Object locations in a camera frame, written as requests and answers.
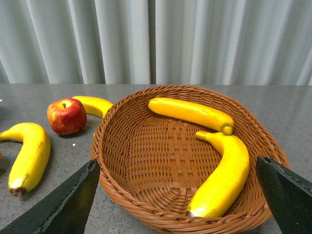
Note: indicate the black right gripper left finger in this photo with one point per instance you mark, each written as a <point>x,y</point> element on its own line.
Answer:
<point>65,210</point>

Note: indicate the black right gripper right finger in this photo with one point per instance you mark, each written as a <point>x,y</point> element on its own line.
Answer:
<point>289,196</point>

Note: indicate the red yellow apple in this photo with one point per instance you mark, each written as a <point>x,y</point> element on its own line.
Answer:
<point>67,116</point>

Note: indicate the curved yellow banana in basket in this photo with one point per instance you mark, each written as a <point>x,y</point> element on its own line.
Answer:
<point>220,190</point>

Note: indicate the brown wicker basket right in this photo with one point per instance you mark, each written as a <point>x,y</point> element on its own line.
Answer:
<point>151,165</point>

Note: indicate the yellow banana behind apple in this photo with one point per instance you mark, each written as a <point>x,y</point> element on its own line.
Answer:
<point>94,105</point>

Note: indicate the straight yellow banana in basket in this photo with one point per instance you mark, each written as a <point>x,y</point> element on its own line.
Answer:
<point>193,112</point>

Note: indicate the white pleated curtain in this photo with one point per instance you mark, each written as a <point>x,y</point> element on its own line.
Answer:
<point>251,42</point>

